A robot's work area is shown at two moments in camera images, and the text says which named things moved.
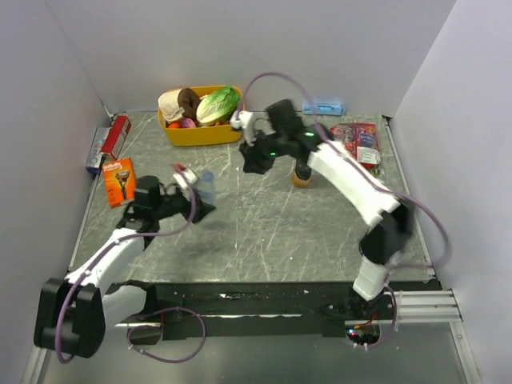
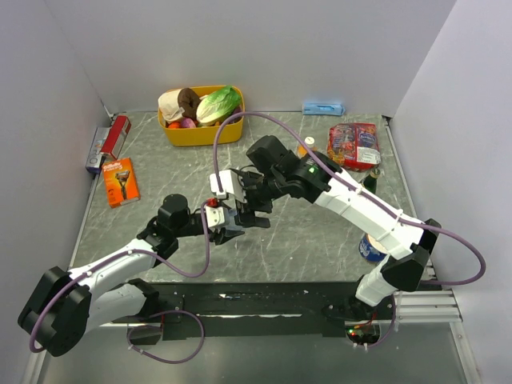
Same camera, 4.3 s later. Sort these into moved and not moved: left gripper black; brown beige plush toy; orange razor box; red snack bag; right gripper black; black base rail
Moved: right gripper black; left gripper black
Not moved: orange razor box; black base rail; red snack bag; brown beige plush toy
